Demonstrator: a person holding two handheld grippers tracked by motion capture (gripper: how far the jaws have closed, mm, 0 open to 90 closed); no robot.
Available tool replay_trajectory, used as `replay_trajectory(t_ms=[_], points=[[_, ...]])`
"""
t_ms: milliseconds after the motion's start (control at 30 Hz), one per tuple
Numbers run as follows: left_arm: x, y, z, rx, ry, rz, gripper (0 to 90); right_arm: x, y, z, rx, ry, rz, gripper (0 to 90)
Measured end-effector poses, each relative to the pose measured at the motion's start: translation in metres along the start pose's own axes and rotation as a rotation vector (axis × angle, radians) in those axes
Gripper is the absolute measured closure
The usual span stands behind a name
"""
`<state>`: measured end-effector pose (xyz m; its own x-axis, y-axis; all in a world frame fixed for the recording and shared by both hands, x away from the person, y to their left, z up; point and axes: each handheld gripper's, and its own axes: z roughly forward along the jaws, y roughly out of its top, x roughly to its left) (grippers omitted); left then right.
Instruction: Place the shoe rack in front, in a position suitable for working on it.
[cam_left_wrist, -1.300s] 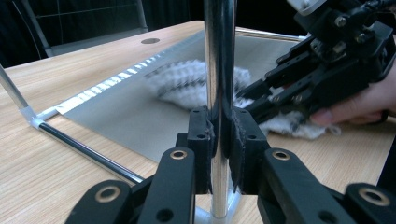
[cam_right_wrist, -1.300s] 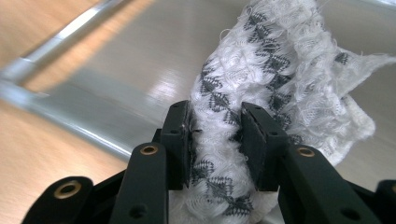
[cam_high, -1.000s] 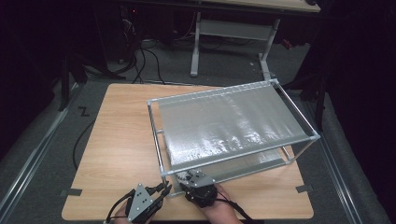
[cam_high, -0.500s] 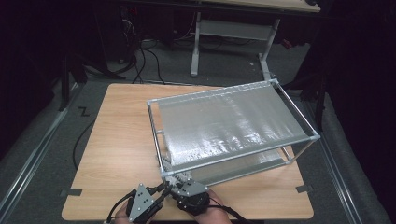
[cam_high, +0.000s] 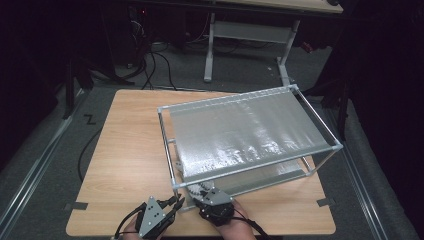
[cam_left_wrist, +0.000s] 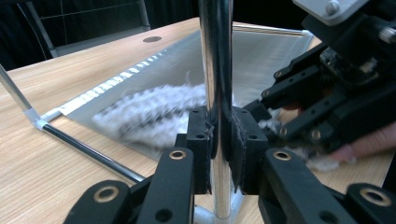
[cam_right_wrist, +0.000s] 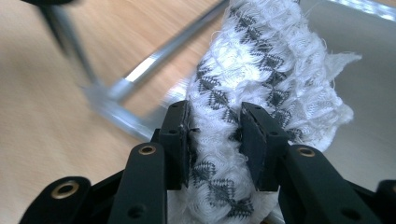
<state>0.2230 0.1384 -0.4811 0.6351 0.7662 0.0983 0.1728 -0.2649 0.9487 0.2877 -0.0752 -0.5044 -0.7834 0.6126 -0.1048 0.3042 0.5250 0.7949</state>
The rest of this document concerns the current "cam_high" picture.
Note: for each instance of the metal floor rail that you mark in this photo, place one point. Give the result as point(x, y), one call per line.
point(366, 201)
point(23, 195)

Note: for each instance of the grey two-tier shelf rack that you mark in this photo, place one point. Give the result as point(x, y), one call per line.
point(246, 133)

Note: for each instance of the white-framed wooden desk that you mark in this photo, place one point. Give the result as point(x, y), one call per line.
point(251, 31)

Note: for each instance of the dark equipment with red light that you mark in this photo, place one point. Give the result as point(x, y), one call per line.
point(138, 33)

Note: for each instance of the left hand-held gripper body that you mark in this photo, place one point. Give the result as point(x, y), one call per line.
point(151, 216)

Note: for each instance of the grey tape piece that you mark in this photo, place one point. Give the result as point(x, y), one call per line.
point(326, 202)
point(76, 205)

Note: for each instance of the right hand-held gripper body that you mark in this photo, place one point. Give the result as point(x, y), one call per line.
point(215, 205)

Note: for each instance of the person's left hand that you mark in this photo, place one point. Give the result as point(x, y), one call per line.
point(131, 230)

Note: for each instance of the black stand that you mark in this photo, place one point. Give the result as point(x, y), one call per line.
point(70, 93)
point(343, 113)

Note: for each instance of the person's right hand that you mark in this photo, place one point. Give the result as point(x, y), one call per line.
point(236, 226)

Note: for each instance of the small red object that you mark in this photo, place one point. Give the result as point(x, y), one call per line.
point(306, 46)

